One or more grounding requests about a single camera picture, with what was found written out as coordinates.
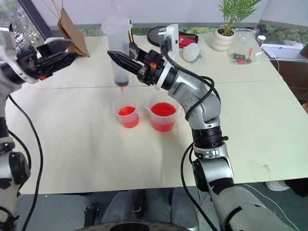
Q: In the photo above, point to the black round disc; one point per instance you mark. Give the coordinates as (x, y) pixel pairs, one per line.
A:
(154, 34)

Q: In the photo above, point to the black rounded object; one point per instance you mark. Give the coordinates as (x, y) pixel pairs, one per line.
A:
(304, 51)

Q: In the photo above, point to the dark window frame bar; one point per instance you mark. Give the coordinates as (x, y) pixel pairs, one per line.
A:
(36, 19)

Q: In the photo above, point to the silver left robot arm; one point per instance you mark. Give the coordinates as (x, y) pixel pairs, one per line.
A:
(12, 168)

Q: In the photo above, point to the small cup with red liquid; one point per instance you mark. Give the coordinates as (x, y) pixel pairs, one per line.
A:
(127, 115)

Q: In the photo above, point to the white object under table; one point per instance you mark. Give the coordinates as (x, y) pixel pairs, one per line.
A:
(276, 185)

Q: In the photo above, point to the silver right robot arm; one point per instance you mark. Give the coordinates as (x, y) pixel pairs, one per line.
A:
(207, 113)

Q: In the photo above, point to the large cup with red liquid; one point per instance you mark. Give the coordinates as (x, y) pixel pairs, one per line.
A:
(163, 115)

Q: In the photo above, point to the large clear plastic syringe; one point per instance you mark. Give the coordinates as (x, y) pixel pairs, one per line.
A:
(118, 43)

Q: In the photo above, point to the small white bottle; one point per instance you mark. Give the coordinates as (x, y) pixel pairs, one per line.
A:
(261, 40)

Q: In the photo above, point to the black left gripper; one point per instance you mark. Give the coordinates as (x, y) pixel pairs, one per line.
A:
(29, 62)

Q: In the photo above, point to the white ribbed plant pot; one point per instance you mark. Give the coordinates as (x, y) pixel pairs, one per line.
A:
(222, 39)

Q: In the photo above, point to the brown paper bag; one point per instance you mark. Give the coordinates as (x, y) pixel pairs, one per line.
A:
(74, 36)

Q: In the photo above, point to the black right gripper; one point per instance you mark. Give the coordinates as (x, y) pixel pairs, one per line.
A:
(151, 65)

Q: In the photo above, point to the red pouch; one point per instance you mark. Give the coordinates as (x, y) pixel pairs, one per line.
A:
(187, 38)

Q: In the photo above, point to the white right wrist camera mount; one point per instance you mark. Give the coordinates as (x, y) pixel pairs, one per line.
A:
(172, 36)

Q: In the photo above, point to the clear plastic bag with parts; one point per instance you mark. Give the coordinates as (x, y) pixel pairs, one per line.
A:
(245, 50)

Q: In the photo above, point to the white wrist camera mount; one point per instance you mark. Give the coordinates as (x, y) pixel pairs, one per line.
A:
(172, 36)
(8, 45)

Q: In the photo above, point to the green leafy plant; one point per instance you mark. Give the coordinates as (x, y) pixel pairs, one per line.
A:
(234, 12)

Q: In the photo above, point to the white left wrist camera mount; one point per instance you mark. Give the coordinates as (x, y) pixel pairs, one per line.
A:
(8, 45)

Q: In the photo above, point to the black metal bracket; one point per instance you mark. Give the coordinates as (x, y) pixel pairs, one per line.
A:
(91, 214)

